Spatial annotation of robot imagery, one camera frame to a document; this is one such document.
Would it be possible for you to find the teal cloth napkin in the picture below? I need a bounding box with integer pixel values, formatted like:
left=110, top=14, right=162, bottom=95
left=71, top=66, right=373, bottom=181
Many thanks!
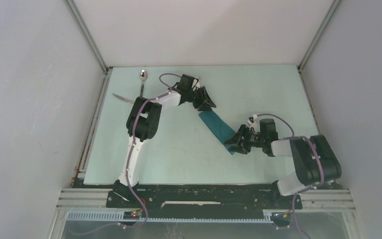
left=198, top=110, right=236, bottom=155

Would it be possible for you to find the grey slotted cable duct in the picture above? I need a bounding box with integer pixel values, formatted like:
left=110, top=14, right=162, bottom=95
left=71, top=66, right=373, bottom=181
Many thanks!
left=66, top=210, right=273, bottom=223

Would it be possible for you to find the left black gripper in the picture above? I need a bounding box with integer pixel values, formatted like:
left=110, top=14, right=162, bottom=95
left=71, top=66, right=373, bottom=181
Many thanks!
left=186, top=86, right=216, bottom=112

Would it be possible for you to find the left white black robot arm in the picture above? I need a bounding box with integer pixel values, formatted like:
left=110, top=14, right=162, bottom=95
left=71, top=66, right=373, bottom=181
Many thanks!
left=113, top=73, right=216, bottom=208

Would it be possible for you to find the silver knife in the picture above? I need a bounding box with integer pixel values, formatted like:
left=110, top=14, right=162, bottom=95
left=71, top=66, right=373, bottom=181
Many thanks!
left=112, top=93, right=135, bottom=104

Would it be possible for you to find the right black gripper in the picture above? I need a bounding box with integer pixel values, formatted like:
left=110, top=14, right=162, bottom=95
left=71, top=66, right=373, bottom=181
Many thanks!
left=223, top=124, right=265, bottom=154

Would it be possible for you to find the silver spoon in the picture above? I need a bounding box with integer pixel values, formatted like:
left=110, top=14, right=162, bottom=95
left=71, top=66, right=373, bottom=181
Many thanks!
left=140, top=70, right=148, bottom=97

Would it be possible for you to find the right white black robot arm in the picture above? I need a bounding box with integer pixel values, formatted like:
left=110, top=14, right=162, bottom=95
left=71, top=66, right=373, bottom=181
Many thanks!
left=225, top=117, right=342, bottom=208

